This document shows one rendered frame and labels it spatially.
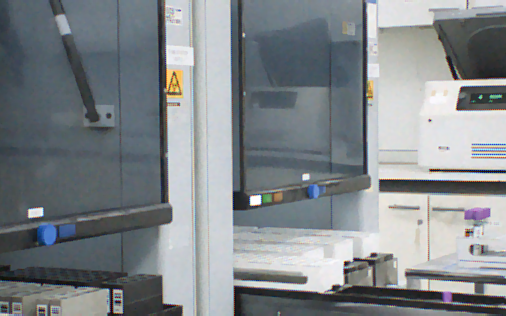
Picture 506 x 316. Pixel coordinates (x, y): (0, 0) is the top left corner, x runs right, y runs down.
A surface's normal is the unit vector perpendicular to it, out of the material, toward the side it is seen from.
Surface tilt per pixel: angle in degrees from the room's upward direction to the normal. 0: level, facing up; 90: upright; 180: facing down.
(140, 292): 90
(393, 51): 90
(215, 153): 90
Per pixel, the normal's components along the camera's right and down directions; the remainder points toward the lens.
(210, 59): 0.88, 0.01
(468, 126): -0.50, 0.05
